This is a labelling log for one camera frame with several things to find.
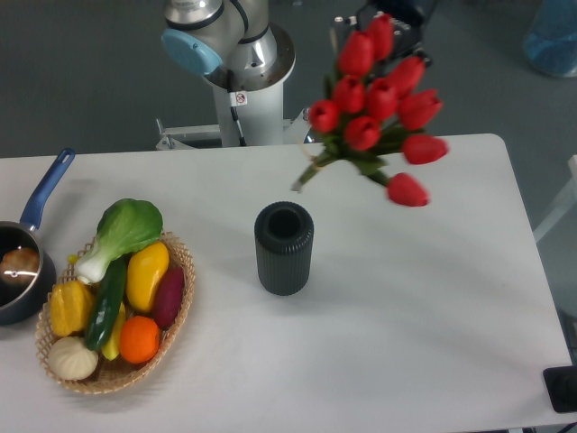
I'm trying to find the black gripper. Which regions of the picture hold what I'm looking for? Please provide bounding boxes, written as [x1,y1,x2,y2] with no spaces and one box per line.
[334,0,437,63]

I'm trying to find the red tulip bouquet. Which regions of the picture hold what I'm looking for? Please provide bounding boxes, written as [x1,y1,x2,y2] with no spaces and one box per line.
[291,13,449,207]

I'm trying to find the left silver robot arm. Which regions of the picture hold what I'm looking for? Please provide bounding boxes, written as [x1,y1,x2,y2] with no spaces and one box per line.
[161,1,436,91]

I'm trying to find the dark ribbed vase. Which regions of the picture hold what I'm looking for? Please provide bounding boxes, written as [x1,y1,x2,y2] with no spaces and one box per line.
[254,201,315,296]

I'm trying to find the blue transparent container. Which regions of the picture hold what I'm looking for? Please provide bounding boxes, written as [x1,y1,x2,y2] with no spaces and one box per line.
[522,0,576,78]

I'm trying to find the green bok choy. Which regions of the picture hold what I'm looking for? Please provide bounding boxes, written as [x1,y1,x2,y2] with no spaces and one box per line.
[75,198,163,284]

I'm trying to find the yellow mango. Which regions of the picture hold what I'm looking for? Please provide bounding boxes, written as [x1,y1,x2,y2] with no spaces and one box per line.
[125,242,169,314]

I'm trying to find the purple sweet potato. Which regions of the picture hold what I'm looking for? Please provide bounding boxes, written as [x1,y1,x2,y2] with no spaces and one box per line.
[152,267,184,329]

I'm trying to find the black device at table edge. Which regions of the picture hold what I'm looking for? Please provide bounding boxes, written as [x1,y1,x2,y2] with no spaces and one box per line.
[543,365,576,413]

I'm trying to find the green cucumber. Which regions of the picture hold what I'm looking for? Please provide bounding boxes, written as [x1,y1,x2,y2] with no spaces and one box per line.
[84,257,127,351]

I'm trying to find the orange fruit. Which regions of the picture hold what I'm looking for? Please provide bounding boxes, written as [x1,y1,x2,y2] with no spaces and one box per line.
[120,316,160,364]

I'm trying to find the yellow bell pepper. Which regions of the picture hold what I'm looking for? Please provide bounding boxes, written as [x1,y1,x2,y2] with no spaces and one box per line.
[50,281,95,337]

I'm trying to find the yellow banana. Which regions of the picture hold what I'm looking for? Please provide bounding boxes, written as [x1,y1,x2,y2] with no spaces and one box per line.
[101,303,126,361]

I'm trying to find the blue saucepan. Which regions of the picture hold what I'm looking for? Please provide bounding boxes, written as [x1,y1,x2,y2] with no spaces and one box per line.
[1,148,76,326]

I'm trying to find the woven wicker basket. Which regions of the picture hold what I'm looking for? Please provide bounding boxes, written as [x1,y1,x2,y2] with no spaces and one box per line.
[34,232,196,395]

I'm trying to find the white steamed bun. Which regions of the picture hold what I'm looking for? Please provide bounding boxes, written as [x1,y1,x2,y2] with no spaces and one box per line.
[48,336,98,381]

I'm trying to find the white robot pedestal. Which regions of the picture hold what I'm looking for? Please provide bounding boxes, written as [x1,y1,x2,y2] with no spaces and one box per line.
[156,82,315,151]

